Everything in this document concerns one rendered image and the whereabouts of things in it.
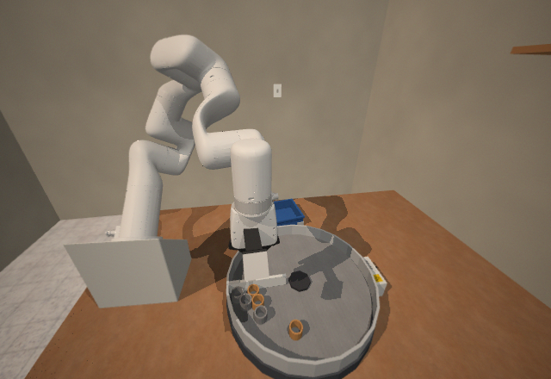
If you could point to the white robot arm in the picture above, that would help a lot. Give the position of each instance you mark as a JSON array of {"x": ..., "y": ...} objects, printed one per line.
[{"x": 244, "y": 150}]

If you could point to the grey metal bushing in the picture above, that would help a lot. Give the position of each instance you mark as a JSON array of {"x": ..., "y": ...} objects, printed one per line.
[
  {"x": 245, "y": 297},
  {"x": 237, "y": 290},
  {"x": 260, "y": 309}
]

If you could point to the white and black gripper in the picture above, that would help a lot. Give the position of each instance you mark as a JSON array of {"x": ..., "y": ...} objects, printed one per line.
[{"x": 265, "y": 222}]

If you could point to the bronze bushing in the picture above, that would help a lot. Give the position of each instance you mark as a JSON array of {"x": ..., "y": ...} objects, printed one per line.
[
  {"x": 255, "y": 298},
  {"x": 295, "y": 335},
  {"x": 251, "y": 288}
]

